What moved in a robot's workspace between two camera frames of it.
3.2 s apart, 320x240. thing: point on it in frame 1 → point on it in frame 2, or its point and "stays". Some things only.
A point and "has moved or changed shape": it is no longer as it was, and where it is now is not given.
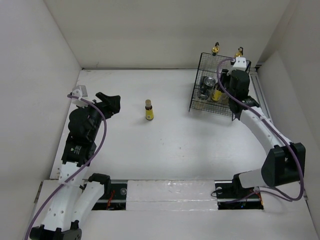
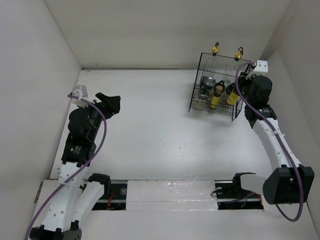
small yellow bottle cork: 216,96 has moved or changed shape
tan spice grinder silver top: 204,95 stays
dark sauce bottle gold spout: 215,49 stays
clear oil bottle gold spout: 240,52 stays
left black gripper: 109,105 stays
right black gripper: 224,77 → 242,80
